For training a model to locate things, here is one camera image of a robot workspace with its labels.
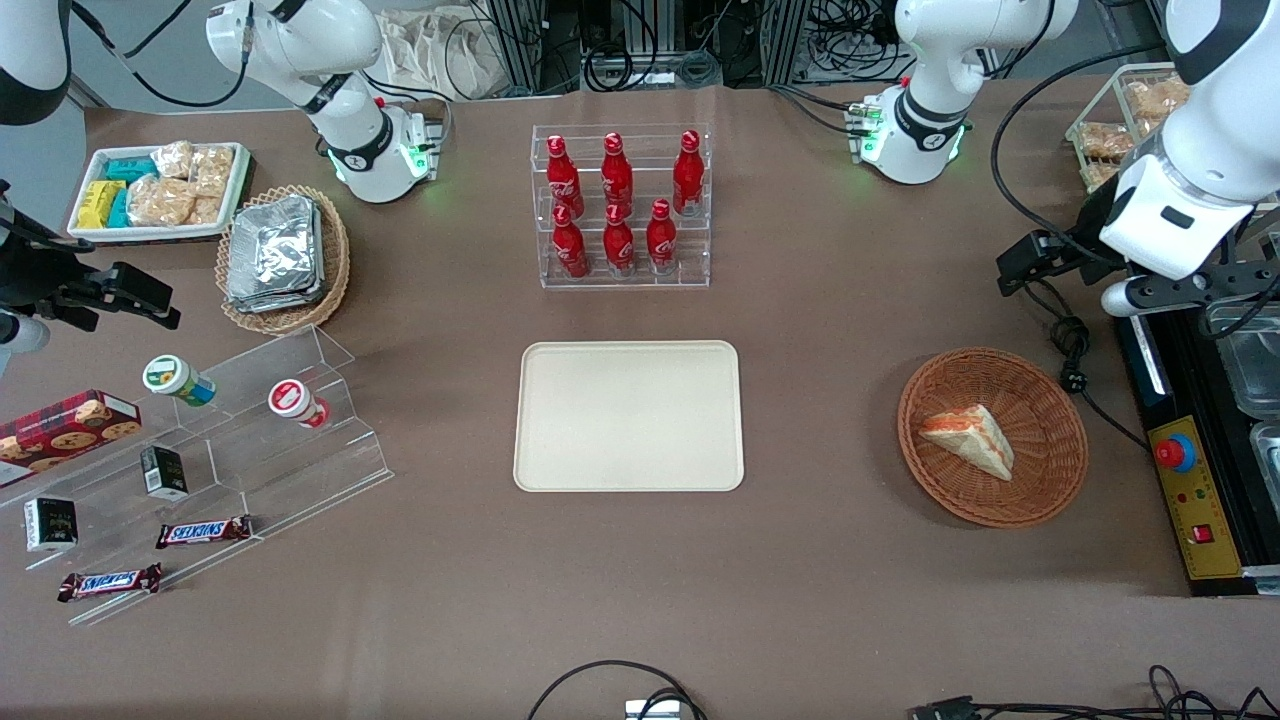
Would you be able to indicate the stack of silver foil packs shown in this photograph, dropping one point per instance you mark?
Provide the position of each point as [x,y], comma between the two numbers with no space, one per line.
[275,250]

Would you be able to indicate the red cola bottle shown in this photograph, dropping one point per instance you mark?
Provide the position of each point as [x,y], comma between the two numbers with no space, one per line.
[571,250]
[617,175]
[688,175]
[564,180]
[661,240]
[619,248]

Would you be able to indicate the small grey device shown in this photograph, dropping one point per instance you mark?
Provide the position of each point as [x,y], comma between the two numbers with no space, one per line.
[652,710]

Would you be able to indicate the white rectangular snack tray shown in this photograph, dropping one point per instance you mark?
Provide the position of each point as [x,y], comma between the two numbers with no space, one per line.
[85,232]

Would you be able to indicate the black machine with yellow panel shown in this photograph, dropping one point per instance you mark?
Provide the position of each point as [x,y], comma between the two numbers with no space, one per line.
[1210,520]

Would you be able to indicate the clear acrylic step shelf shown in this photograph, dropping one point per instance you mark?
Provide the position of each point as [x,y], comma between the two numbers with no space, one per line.
[260,460]

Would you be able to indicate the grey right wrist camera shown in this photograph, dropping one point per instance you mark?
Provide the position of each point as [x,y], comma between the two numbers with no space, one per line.
[22,332]

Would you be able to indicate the triangular sandwich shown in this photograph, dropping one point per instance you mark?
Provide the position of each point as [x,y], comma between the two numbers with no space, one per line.
[975,440]

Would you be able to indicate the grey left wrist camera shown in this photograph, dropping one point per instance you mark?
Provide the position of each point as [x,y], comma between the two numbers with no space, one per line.
[1150,297]

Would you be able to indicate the clear acrylic bottle rack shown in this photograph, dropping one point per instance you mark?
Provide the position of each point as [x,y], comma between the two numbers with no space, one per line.
[620,280]

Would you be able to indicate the clear bag of pastry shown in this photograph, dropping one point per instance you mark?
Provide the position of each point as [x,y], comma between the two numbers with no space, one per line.
[1105,140]
[1100,175]
[1155,98]

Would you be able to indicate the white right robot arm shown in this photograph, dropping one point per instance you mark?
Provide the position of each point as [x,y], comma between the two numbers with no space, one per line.
[300,40]

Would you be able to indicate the teal snack pack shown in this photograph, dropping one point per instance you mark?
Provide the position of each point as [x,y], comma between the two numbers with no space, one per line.
[119,208]
[130,169]

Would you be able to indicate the small black drink carton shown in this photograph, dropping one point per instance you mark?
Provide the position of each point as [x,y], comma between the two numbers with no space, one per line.
[163,472]

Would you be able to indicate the red rocker switch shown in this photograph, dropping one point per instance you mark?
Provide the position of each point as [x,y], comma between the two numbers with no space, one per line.
[1202,533]

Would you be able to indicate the clear bag of crackers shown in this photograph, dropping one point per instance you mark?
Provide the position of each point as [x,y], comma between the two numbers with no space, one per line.
[212,170]
[172,158]
[205,210]
[160,200]

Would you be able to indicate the brown snickers bar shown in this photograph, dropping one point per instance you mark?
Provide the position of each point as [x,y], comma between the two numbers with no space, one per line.
[203,531]
[110,581]

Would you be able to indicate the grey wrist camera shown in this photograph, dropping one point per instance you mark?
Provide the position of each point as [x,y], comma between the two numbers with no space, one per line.
[1150,297]
[22,332]

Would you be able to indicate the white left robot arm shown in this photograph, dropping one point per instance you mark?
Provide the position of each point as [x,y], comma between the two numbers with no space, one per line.
[940,60]

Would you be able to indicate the red emergency stop button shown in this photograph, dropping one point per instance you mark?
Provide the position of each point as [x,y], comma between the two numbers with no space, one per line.
[1176,453]

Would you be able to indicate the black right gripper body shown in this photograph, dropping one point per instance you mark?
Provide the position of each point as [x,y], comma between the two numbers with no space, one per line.
[30,272]

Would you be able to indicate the red lid yogurt cup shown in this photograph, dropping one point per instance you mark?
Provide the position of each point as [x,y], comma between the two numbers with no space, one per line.
[295,402]

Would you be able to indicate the beige cloth bag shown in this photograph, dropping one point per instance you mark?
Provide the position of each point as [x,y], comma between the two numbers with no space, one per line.
[440,55]

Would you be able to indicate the red plaid cookie box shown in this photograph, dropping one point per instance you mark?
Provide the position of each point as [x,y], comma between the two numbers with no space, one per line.
[60,430]

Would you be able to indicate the yellow snack pack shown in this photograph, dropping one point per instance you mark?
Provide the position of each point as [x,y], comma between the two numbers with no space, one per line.
[98,203]

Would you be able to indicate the green lid yogurt cup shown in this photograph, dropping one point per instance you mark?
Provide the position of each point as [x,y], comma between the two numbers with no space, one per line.
[175,378]

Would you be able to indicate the small black white carton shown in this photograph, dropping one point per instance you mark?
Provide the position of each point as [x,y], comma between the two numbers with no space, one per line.
[50,523]

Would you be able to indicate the round brown wicker basket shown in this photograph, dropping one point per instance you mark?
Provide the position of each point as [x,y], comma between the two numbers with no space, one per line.
[1040,470]

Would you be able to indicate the small steel food pan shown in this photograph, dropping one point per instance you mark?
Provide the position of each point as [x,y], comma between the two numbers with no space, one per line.
[1268,455]

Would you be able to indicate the beige plastic tray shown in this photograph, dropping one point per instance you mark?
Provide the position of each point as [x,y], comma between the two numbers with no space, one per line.
[630,415]

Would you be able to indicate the large steel food pan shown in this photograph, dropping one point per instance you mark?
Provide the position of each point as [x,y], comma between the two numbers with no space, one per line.
[1255,365]

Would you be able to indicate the oval brown wicker basket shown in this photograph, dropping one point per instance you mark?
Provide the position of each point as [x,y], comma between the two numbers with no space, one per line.
[335,270]

